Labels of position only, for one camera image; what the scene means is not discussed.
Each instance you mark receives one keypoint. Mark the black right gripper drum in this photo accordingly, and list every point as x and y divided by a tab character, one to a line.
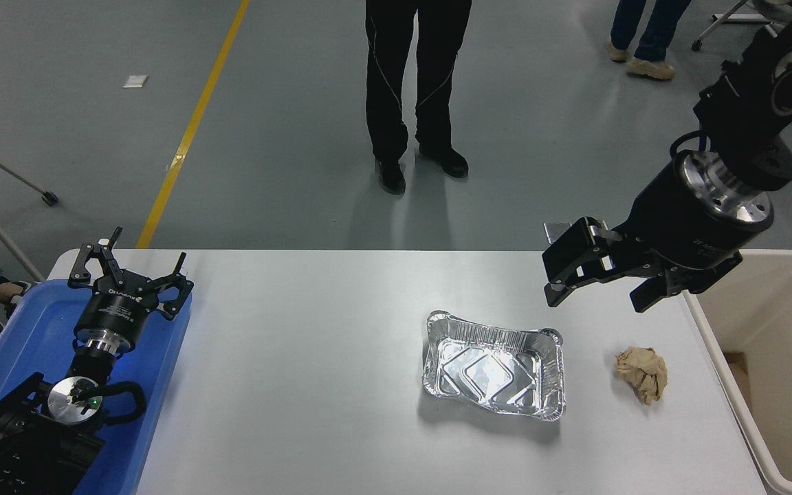
671	227

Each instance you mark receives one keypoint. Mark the blue plastic tray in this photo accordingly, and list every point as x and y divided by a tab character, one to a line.
31	330

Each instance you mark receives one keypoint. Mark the crumpled tan paper ball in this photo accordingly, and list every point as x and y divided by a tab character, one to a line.
643	375

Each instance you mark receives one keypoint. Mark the white paper scrap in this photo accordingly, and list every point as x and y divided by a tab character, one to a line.
136	82

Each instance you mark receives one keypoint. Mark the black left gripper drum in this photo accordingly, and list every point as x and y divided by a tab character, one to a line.
114	313

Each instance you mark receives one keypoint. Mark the metal floor plate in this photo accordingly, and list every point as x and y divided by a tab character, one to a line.
555	230

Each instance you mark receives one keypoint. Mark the rectangular foil tray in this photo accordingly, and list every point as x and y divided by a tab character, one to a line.
492	371

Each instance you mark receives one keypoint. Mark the white wheeled metal frame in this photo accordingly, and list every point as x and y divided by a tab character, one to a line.
719	20

